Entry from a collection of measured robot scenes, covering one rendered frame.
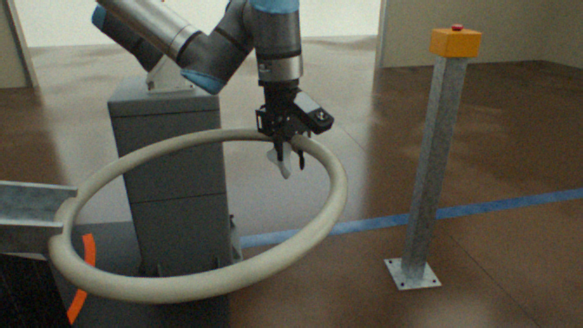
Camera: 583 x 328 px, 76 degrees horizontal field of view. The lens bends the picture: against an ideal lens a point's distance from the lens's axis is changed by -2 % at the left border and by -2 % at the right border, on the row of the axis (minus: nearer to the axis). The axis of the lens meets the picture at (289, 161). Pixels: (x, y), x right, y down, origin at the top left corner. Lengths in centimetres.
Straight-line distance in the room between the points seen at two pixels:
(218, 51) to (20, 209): 45
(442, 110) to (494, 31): 572
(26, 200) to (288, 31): 53
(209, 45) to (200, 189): 89
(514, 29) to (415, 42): 177
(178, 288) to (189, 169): 110
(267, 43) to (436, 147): 96
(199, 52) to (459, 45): 90
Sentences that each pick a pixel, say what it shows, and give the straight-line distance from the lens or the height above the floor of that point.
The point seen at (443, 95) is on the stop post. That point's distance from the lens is 145.
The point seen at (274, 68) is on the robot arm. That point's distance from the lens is 72.
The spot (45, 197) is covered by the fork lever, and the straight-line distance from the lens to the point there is 75.
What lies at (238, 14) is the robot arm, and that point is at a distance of 80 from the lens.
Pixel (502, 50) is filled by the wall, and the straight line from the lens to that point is 735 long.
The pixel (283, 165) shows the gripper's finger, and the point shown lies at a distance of 78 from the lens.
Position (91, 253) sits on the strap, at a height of 2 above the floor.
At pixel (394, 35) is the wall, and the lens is 615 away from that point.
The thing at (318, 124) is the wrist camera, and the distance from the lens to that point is 69.
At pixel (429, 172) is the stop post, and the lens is 156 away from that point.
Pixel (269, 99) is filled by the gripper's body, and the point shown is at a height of 101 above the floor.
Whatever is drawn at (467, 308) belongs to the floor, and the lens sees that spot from 183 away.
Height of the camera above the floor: 124
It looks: 26 degrees down
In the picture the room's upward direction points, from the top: straight up
